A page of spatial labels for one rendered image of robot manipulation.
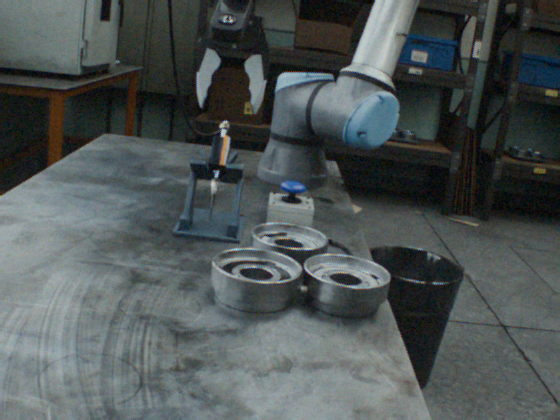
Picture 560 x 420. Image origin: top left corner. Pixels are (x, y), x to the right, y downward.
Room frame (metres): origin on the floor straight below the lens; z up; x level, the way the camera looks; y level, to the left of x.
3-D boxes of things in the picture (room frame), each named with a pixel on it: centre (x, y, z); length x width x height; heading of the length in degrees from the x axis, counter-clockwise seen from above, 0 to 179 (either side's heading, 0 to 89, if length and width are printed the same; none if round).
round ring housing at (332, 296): (0.69, -0.09, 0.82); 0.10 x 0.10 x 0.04
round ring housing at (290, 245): (0.79, -0.01, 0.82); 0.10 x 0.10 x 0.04
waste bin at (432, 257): (1.91, -0.45, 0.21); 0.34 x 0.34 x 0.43
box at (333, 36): (4.41, -0.10, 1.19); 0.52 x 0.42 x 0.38; 92
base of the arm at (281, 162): (1.30, -0.01, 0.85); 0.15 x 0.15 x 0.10
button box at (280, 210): (0.96, -0.01, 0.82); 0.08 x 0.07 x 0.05; 2
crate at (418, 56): (4.45, -0.77, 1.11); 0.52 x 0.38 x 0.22; 92
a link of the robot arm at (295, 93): (1.29, -0.02, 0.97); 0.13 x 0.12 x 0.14; 50
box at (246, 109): (4.38, 0.42, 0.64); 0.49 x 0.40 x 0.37; 97
